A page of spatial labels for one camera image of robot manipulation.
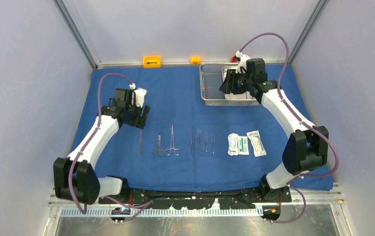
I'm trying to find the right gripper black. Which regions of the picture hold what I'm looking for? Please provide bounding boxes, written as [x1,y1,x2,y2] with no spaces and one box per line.
[220,69,254,95]

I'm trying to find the wire mesh steel tray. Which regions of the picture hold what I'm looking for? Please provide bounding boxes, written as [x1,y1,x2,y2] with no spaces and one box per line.
[199,63,260,106]

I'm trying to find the steel scalpel handle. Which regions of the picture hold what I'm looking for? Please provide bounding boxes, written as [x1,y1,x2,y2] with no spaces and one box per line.
[139,130,143,155]

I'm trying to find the steel hemostat ring handles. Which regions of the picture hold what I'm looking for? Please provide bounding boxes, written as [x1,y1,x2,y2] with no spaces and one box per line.
[165,125,180,156]

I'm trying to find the thin steel tweezers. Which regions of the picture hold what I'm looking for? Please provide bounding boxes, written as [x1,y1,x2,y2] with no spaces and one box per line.
[204,132,208,152]

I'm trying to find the blue surgical wrap cloth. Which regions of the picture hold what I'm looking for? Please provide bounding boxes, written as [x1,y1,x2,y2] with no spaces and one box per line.
[58,64,335,193]

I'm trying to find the blunt steel tweezers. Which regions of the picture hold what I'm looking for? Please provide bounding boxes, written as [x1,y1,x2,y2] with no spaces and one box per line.
[197,129,201,153]

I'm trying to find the steel forceps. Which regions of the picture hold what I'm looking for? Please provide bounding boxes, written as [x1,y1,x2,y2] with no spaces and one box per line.
[190,130,195,154]

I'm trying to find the pointed steel tweezers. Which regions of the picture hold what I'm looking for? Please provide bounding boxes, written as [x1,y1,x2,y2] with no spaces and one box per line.
[211,134,215,154]

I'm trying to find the green white sterile packet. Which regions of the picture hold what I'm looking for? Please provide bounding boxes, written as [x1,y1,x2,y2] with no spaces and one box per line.
[237,136,249,155]

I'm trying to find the white gauze roll packet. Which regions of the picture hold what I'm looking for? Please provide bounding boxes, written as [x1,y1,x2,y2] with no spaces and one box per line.
[228,133,239,156]

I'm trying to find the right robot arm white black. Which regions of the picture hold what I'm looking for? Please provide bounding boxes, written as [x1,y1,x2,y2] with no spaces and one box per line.
[219,58,329,202]

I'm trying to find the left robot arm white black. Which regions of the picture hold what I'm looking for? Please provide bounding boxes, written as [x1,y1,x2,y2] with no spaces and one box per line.
[53,88,150,205]

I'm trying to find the small orange toy block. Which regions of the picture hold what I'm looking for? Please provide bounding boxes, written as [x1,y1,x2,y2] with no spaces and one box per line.
[190,56,202,65]

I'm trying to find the yellow toy block large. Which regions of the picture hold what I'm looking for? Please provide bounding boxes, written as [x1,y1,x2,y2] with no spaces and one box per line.
[143,56,162,68]

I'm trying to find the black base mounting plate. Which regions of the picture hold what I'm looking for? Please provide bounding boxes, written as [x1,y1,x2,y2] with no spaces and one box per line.
[98,187,291,210]

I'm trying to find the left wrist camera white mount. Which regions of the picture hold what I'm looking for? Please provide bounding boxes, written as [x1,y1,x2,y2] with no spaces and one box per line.
[129,83,147,108]

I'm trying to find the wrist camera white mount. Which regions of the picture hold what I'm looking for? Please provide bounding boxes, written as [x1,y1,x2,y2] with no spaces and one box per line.
[234,51,250,74]
[129,83,147,108]

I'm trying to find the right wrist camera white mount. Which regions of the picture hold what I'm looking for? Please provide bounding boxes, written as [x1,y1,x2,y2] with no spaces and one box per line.
[234,51,250,74]

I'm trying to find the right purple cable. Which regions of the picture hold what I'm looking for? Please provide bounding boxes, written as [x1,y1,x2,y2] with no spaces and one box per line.
[237,32,340,225]

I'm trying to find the aluminium frame post left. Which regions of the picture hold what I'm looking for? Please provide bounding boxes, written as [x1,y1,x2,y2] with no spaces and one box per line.
[53,0,99,69]

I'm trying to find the aluminium frame rail right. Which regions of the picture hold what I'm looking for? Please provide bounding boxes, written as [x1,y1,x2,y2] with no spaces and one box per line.
[288,0,329,64]

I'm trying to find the aluminium front rail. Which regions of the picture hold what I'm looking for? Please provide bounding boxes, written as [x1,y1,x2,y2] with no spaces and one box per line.
[48,185,345,220]

